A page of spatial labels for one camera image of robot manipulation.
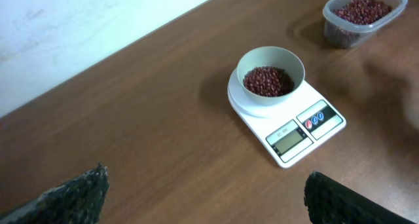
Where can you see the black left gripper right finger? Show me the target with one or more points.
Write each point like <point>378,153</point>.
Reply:
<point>330,202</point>

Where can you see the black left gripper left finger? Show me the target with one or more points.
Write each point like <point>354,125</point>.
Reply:
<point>79,201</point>

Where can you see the white digital kitchen scale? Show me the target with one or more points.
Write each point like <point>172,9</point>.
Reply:
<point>291,129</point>

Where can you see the red beans in bowl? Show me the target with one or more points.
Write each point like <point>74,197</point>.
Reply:
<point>268,81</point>

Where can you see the white round bowl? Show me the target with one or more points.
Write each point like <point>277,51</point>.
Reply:
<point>275,57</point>

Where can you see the clear plastic bean container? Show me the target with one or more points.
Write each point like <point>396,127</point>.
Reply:
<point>348,23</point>

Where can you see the red beans in container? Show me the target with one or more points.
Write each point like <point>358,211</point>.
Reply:
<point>363,12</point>

